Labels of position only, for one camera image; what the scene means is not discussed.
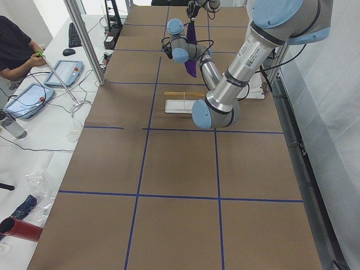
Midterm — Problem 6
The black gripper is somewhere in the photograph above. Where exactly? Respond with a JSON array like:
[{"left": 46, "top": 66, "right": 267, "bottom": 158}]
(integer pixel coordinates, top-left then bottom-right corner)
[
  {"left": 186, "top": 1, "right": 199, "bottom": 19},
  {"left": 163, "top": 46, "right": 173, "bottom": 59}
]

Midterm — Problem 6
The purple towel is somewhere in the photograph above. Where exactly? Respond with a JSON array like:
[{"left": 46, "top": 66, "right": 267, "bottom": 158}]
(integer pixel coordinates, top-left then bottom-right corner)
[{"left": 184, "top": 21, "right": 197, "bottom": 78}]

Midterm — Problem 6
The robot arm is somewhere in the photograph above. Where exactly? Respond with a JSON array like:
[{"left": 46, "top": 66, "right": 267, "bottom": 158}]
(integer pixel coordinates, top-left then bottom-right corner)
[
  {"left": 186, "top": 0, "right": 221, "bottom": 20},
  {"left": 166, "top": 1, "right": 333, "bottom": 129}
]

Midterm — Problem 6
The white rack with wooden bars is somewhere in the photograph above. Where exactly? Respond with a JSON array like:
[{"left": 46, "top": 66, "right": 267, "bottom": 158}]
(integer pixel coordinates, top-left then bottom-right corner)
[{"left": 164, "top": 91, "right": 205, "bottom": 114}]

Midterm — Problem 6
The black keyboard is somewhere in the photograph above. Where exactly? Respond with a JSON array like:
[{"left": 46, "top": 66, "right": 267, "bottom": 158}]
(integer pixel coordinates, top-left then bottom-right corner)
[{"left": 68, "top": 22, "right": 82, "bottom": 48}]

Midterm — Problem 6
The black computer mouse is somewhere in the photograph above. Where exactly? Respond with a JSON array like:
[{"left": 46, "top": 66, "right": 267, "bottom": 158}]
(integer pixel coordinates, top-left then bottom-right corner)
[{"left": 62, "top": 48, "right": 76, "bottom": 56}]

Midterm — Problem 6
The teach pendant far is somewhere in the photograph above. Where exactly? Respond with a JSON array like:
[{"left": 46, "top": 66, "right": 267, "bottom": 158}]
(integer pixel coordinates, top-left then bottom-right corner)
[{"left": 44, "top": 60, "right": 84, "bottom": 88}]

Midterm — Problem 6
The teach pendant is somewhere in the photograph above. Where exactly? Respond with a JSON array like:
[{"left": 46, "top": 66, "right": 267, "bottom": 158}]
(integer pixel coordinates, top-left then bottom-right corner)
[
  {"left": 44, "top": 60, "right": 84, "bottom": 88},
  {"left": 3, "top": 83, "right": 55, "bottom": 119}
]

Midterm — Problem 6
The long grabber stick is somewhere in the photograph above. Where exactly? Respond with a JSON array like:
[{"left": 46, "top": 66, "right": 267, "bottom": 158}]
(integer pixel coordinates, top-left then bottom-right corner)
[{"left": 37, "top": 49, "right": 86, "bottom": 107}]

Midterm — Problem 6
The person in black shirt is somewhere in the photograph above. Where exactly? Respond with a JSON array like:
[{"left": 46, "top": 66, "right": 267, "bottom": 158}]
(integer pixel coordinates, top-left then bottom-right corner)
[{"left": 1, "top": 16, "right": 46, "bottom": 81}]

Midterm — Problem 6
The teach pendant near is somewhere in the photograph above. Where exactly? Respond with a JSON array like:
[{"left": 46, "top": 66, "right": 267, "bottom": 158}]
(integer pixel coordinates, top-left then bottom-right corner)
[{"left": 3, "top": 83, "right": 55, "bottom": 119}]

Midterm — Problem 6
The clear water bottle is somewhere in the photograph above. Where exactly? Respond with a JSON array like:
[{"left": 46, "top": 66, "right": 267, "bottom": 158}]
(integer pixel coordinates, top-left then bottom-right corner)
[{"left": 0, "top": 110, "right": 27, "bottom": 139}]

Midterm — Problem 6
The clear plastic bag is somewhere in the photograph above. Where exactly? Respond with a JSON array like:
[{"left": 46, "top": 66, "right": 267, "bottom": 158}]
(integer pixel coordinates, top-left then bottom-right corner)
[{"left": 25, "top": 152, "right": 57, "bottom": 227}]

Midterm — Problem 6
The red cylinder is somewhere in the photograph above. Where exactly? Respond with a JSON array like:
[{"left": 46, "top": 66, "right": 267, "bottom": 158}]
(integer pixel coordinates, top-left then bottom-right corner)
[{"left": 1, "top": 217, "right": 43, "bottom": 242}]

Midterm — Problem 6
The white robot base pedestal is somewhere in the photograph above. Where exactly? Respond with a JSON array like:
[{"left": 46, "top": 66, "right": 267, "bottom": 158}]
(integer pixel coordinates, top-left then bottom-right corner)
[{"left": 237, "top": 73, "right": 264, "bottom": 100}]

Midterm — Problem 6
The aluminium frame post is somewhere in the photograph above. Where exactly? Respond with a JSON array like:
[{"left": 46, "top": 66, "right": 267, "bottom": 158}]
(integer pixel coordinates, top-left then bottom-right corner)
[{"left": 64, "top": 0, "right": 105, "bottom": 86}]

